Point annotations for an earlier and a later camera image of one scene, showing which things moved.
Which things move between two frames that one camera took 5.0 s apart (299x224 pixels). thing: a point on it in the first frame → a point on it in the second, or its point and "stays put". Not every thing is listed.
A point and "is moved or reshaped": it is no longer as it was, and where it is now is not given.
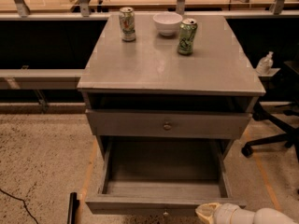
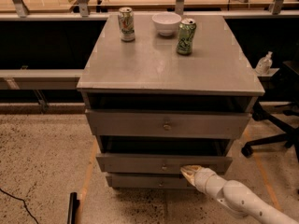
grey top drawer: (170, 123) stays put
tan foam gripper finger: (206, 211) → (190, 171)
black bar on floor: (74, 205) stays put
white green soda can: (127, 23) stays put
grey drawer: (162, 176) is moved or reshaped
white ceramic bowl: (167, 22) stays put
